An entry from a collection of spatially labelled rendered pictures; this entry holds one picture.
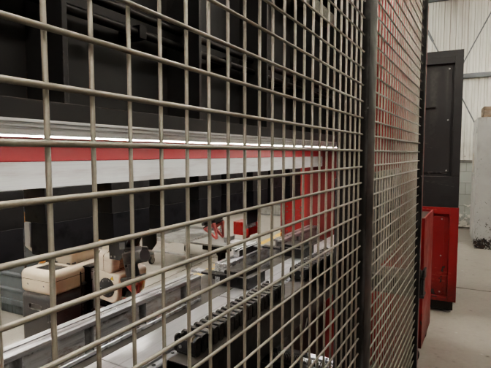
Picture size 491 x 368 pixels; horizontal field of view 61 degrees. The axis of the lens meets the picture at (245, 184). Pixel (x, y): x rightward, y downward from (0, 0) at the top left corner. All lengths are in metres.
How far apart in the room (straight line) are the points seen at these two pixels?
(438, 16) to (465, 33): 0.59
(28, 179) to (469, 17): 8.64
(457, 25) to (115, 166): 8.34
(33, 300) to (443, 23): 8.22
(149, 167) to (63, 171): 0.30
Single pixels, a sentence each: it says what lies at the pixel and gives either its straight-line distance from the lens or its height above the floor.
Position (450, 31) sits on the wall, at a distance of 9.09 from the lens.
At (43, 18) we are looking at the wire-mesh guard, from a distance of 0.21.
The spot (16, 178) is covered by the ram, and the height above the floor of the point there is 1.37.
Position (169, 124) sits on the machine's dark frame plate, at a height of 1.50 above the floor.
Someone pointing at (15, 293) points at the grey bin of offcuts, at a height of 0.20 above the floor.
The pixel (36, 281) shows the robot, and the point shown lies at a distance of 2.45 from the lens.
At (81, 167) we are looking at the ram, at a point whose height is 1.38.
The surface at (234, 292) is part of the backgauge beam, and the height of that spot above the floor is 0.98.
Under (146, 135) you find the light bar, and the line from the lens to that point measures 1.00.
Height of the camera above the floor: 1.42
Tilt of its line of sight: 4 degrees down
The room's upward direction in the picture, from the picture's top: straight up
